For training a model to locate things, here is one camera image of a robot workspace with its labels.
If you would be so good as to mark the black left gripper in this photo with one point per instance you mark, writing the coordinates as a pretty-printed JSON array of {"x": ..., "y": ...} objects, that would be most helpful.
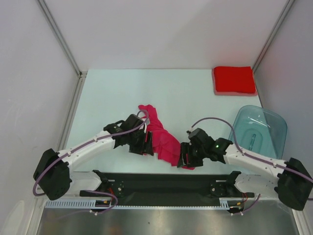
[{"x": 145, "y": 147}]

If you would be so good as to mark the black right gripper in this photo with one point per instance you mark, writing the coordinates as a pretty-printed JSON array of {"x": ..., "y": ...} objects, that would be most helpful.
[{"x": 186, "y": 149}]

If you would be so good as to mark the magenta pink t shirt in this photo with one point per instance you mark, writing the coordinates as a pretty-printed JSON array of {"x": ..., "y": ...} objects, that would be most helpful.
[{"x": 164, "y": 144}]

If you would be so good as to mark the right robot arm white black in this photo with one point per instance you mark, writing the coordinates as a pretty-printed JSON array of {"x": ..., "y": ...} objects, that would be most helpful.
[{"x": 289, "y": 181}]

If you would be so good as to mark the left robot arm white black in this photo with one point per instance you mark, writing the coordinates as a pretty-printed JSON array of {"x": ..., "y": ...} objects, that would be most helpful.
[{"x": 54, "y": 174}]

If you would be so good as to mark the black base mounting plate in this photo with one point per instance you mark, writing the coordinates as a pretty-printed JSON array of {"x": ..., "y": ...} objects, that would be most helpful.
[{"x": 170, "y": 189}]

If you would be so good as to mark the folded light pink t shirt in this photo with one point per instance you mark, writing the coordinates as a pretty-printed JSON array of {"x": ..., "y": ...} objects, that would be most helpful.
[{"x": 234, "y": 93}]

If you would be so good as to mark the teal transparent plastic bin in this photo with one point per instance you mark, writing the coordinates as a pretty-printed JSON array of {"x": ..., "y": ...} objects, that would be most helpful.
[{"x": 260, "y": 131}]

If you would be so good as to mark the grey slotted cable duct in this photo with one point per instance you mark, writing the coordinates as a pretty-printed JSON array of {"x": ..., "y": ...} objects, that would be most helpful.
[{"x": 103, "y": 204}]

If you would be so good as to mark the left aluminium frame post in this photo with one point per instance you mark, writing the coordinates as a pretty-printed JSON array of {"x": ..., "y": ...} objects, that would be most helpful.
[{"x": 58, "y": 35}]

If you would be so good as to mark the aluminium frame post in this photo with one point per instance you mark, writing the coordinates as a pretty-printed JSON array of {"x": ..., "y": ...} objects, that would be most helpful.
[
  {"x": 58, "y": 35},
  {"x": 279, "y": 22}
]

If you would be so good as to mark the right aluminium frame post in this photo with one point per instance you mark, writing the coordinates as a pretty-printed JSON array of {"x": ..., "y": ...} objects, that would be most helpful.
[{"x": 279, "y": 22}]

